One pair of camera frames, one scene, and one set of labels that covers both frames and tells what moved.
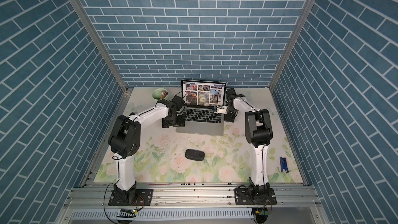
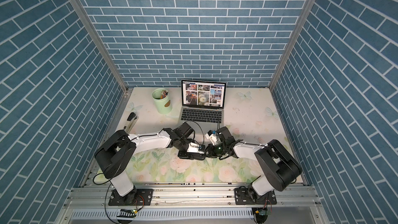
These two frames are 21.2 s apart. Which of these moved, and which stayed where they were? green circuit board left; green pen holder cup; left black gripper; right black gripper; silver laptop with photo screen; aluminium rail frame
Moved: left black gripper; right black gripper
Stayed: green pen holder cup; aluminium rail frame; silver laptop with photo screen; green circuit board left
